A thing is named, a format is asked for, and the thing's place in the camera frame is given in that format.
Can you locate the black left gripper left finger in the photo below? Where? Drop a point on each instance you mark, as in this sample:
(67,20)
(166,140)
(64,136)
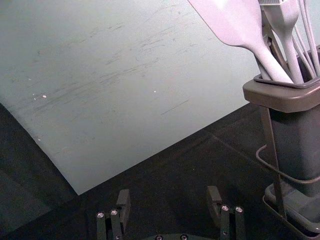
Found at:
(123,205)

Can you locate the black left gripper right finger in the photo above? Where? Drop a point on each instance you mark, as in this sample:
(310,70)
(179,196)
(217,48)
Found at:
(214,200)

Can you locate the black table cloth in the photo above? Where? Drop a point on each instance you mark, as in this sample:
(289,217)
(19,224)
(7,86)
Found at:
(175,180)

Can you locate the black rack with steel bars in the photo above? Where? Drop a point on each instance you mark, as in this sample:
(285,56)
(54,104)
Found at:
(273,160)

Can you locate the grey drip tray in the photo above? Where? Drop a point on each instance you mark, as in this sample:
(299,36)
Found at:
(297,207)

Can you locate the grey utensil holder box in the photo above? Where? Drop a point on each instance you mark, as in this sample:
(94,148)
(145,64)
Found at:
(292,130)

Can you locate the grey narrow spatula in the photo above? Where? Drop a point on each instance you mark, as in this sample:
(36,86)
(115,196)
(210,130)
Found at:
(262,67)

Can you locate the dark holder insert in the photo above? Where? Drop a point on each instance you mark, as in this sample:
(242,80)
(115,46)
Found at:
(307,75)

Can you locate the grey wide spatula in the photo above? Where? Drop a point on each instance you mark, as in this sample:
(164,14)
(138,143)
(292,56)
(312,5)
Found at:
(235,22)

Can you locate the grey basting brush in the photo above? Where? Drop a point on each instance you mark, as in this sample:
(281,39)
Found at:
(285,27)

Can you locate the plain pale wall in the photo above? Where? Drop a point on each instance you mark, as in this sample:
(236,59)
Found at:
(112,75)

